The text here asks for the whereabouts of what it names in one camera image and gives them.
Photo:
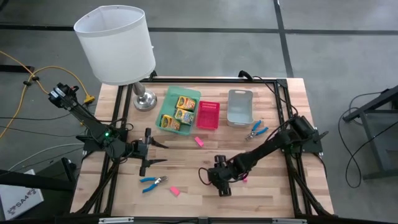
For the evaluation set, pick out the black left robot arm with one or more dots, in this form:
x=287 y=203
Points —
x=90 y=123

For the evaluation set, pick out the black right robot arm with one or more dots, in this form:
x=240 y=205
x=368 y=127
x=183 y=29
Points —
x=270 y=146

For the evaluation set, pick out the green plastic tray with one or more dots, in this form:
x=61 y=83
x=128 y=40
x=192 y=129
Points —
x=169 y=105

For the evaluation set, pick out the yellow green crayon box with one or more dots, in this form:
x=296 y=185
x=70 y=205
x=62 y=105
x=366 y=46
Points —
x=170 y=123
x=186 y=103

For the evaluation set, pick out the white shade table lamp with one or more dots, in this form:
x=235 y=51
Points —
x=115 y=43

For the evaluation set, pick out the grey plastic bin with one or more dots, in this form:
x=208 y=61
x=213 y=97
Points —
x=239 y=109

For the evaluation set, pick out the red slotted plastic basket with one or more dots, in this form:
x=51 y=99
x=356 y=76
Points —
x=207 y=119

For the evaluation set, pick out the plastic-wrapped crayon box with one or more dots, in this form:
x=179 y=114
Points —
x=184 y=116

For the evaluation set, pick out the black aluminium table frame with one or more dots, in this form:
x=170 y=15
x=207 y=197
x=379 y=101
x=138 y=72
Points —
x=202 y=80

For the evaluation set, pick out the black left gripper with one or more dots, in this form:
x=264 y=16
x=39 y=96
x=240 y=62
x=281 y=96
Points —
x=144 y=149

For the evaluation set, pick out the black equipment stand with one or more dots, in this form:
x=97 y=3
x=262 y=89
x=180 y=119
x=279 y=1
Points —
x=37 y=182

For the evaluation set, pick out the silver aluminium rail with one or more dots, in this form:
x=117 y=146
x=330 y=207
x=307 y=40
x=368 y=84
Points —
x=289 y=221
x=115 y=220

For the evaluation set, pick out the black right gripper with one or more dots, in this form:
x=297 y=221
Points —
x=220 y=175

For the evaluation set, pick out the black side table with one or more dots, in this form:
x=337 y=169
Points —
x=376 y=102

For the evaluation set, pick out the white box with black print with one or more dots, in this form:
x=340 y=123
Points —
x=18 y=196

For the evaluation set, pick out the black floor bar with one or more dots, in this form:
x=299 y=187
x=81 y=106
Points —
x=15 y=68

